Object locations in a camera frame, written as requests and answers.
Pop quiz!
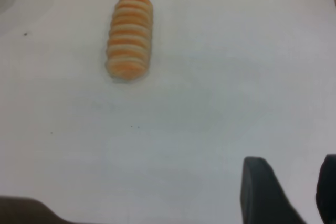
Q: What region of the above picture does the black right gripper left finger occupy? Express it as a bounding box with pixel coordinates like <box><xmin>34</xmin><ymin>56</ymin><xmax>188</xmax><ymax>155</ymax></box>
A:
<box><xmin>240</xmin><ymin>156</ymin><xmax>307</xmax><ymax>224</ymax></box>

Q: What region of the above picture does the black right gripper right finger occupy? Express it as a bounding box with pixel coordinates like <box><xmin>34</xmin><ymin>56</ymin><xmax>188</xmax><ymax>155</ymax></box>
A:
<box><xmin>316</xmin><ymin>154</ymin><xmax>336</xmax><ymax>224</ymax></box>

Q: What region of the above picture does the striped orange bread roll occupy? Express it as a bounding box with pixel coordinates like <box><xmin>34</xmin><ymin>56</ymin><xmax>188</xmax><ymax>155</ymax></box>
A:
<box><xmin>104</xmin><ymin>0</ymin><xmax>154</xmax><ymax>82</ymax></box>

